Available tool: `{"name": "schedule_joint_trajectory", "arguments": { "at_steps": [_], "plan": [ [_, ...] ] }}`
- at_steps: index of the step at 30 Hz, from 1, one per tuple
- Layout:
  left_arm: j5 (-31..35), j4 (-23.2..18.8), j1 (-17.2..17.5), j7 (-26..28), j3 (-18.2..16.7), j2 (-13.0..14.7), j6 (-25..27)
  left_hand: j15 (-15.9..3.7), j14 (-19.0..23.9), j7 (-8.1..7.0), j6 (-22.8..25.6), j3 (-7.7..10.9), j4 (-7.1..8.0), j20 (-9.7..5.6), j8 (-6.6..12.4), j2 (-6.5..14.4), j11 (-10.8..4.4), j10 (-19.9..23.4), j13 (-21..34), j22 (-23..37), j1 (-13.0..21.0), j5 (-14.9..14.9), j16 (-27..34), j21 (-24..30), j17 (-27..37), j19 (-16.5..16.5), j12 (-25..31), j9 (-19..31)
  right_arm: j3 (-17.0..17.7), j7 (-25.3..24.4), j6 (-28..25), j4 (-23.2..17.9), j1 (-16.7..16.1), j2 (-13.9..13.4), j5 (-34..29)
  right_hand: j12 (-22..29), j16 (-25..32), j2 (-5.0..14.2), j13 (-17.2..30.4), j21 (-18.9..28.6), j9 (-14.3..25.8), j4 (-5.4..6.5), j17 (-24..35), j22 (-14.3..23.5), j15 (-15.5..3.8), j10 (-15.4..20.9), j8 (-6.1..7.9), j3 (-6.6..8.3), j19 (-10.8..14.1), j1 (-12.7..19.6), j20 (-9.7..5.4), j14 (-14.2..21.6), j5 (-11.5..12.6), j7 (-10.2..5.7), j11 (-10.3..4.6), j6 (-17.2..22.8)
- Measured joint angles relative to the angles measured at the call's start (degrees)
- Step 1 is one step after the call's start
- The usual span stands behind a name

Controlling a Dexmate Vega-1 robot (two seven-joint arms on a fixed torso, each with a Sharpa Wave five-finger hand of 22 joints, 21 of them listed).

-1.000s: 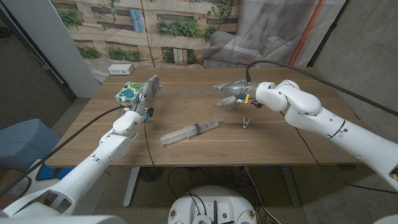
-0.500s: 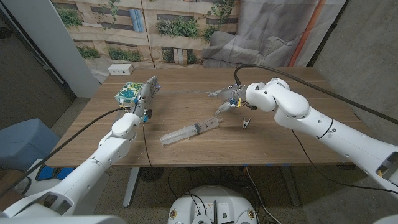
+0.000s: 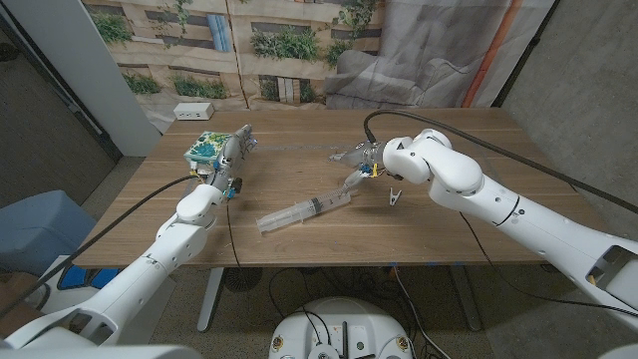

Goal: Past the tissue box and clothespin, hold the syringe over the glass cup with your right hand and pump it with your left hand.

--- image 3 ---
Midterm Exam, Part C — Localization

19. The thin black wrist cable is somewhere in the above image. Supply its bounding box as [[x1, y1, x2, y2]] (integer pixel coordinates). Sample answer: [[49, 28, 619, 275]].
[[459, 211, 638, 319], [225, 195, 241, 269]]

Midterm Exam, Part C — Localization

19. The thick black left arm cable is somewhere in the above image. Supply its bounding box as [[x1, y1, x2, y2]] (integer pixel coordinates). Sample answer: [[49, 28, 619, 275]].
[[0, 174, 200, 320]]

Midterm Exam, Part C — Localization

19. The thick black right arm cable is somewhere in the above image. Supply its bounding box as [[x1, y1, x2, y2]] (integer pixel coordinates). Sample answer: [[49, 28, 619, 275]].
[[363, 109, 638, 215]]

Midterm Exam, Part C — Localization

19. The thin black left wrist cable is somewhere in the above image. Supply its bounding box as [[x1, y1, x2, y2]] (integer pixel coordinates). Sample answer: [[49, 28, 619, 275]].
[[225, 195, 241, 269]]

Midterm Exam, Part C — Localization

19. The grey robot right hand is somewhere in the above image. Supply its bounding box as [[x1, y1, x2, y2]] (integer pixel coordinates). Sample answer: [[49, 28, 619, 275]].
[[327, 140, 395, 198]]

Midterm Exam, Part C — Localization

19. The printed fabric backdrop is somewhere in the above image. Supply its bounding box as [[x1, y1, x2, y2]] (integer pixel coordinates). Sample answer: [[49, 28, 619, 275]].
[[82, 0, 557, 134]]

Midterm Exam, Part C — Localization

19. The floral teal tissue box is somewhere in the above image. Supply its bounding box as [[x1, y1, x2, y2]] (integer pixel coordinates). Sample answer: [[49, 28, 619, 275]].
[[182, 131, 233, 174]]

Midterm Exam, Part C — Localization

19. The white robot torso edge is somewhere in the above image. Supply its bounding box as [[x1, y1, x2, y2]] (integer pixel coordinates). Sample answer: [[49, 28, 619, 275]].
[[0, 343, 203, 359]]

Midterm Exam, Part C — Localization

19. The grey table leg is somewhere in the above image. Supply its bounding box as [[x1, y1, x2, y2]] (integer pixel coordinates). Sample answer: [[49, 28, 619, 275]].
[[451, 263, 482, 333]]

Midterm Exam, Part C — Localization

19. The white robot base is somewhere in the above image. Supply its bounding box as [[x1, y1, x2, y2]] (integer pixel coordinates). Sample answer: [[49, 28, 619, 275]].
[[268, 297, 414, 359]]

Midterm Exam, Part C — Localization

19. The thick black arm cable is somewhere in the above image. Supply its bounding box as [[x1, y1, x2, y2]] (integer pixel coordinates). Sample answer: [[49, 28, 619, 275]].
[[0, 174, 200, 320], [363, 109, 638, 215]]

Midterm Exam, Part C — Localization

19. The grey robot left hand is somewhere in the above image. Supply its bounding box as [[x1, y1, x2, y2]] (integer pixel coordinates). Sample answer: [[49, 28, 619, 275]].
[[211, 124, 259, 200]]

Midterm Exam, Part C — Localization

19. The white power strip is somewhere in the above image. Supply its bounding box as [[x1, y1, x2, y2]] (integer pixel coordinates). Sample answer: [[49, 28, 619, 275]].
[[172, 102, 215, 122]]

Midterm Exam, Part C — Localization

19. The white table leg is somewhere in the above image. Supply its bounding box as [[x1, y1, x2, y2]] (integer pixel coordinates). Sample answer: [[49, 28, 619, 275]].
[[196, 267, 225, 333]]

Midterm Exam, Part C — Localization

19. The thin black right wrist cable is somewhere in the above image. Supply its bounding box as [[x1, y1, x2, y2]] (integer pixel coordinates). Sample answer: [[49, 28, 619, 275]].
[[459, 211, 638, 319]]

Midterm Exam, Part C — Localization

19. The white wall pillar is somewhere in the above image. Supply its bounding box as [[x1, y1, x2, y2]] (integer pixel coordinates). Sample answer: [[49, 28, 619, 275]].
[[2, 0, 163, 159]]

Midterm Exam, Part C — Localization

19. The round black floor disc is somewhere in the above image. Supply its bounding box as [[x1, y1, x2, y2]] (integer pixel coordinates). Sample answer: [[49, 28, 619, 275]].
[[222, 267, 264, 293]]

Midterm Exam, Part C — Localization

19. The white floor cable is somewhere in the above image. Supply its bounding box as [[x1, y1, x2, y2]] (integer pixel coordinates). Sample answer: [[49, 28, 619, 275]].
[[392, 266, 440, 359]]

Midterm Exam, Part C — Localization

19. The large clear plastic syringe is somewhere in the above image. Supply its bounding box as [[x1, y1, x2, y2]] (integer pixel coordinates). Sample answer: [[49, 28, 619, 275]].
[[255, 186, 353, 235]]

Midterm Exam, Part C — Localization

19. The blue grey upholstered stool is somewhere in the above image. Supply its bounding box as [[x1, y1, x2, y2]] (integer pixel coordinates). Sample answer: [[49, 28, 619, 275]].
[[0, 188, 97, 278]]

